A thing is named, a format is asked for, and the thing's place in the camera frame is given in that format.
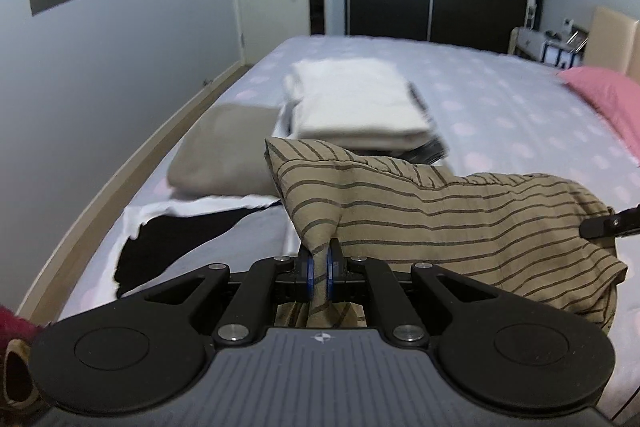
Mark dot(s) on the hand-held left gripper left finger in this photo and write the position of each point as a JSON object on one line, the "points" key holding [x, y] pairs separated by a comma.
{"points": [[305, 277]]}

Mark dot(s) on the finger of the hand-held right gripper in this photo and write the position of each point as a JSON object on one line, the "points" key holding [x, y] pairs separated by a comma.
{"points": [[610, 224]]}

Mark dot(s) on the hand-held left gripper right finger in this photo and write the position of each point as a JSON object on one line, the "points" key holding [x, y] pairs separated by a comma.
{"points": [[332, 274]]}

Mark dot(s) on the tan striped shirt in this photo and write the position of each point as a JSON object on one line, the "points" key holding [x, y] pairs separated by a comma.
{"points": [[450, 222]]}

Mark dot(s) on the pink pillow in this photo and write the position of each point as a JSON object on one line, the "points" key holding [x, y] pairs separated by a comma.
{"points": [[610, 97]]}

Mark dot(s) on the black and white cloth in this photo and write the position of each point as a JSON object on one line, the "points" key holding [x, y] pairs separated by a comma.
{"points": [[175, 237]]}

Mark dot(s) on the beige folded cloth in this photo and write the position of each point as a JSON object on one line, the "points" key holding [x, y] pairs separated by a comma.
{"points": [[220, 147]]}

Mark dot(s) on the bed with dotted sheet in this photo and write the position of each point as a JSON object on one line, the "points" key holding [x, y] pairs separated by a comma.
{"points": [[500, 107]]}

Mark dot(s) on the white folded cloth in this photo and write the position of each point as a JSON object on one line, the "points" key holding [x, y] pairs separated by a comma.
{"points": [[350, 102]]}

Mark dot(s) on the cream padded headboard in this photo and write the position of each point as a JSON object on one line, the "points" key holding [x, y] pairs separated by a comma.
{"points": [[610, 37]]}

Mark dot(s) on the white bedside table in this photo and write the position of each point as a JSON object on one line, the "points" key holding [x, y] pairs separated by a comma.
{"points": [[535, 44]]}

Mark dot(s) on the red fuzzy slipper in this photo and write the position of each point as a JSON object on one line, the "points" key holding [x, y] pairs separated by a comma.
{"points": [[15, 322]]}

